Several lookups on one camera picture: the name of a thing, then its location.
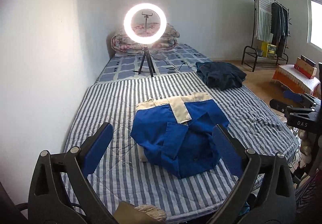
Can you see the floral folded comforter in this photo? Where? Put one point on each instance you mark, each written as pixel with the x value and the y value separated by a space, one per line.
pixel 122 44

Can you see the stacked boxes on bench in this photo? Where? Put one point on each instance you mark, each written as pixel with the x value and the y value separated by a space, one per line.
pixel 305 67

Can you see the window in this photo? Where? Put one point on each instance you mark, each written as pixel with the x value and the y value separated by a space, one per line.
pixel 314 23

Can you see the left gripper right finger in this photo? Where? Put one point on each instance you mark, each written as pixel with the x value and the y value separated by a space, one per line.
pixel 275 202

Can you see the striped hanging cloth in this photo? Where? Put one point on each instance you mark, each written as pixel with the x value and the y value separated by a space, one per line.
pixel 263 20

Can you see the orange covered bench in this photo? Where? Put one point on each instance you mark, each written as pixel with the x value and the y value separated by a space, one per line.
pixel 296 81

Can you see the yellow box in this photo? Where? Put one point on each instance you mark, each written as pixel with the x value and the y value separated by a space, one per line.
pixel 268 50

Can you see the dark teal folded garment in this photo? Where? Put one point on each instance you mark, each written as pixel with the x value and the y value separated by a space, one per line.
pixel 222 75

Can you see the ring light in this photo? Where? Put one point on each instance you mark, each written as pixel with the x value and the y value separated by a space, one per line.
pixel 146 40

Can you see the dark hanging clothes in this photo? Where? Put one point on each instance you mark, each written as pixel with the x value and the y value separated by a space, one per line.
pixel 279 27

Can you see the beige and blue jacket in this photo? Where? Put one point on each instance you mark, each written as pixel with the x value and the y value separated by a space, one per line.
pixel 176 133

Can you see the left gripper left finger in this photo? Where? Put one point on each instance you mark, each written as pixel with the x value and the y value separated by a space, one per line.
pixel 60 191

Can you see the black clothes rack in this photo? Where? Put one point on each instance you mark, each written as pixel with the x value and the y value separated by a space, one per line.
pixel 252 54

